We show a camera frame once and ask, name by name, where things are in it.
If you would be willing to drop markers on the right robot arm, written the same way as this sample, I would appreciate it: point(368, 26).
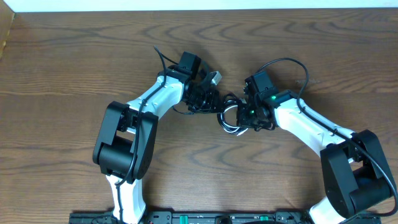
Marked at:
point(356, 175)

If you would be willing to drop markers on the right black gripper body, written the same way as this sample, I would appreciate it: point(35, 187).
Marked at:
point(249, 117)

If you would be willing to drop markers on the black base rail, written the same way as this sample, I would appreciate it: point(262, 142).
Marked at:
point(163, 217)

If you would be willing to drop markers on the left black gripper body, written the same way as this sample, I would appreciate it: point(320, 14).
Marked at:
point(211, 101)

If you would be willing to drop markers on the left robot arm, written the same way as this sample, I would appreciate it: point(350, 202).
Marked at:
point(125, 143)

